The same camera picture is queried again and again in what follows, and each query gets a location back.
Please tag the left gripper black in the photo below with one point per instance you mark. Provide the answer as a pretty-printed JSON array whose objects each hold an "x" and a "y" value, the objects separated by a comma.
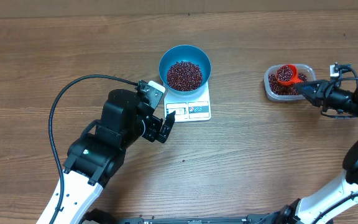
[{"x": 155, "y": 125}]

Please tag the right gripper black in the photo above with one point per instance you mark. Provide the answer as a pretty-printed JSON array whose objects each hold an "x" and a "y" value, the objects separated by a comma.
[{"x": 322, "y": 94}]

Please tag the red measuring scoop blue handle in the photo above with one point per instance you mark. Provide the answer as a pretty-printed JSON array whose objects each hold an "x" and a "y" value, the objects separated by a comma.
[{"x": 287, "y": 75}]

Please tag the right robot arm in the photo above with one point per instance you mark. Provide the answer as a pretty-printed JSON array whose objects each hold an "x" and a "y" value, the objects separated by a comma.
[{"x": 341, "y": 193}]

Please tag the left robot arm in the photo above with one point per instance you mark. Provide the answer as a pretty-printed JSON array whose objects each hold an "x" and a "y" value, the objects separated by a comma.
[{"x": 100, "y": 151}]

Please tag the white digital kitchen scale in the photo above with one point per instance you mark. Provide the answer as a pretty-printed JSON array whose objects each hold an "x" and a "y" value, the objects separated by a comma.
[{"x": 189, "y": 108}]

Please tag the blue metal bowl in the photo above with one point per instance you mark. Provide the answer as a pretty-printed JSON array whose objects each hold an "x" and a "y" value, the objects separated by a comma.
[{"x": 186, "y": 53}]

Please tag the red beans in container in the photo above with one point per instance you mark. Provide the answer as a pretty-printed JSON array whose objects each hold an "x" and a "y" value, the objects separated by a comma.
[{"x": 279, "y": 89}]

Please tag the clear plastic container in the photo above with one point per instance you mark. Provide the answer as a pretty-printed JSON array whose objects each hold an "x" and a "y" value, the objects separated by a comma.
[{"x": 302, "y": 68}]

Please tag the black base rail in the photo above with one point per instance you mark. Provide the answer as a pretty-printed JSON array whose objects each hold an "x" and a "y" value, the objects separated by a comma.
[{"x": 97, "y": 216}]

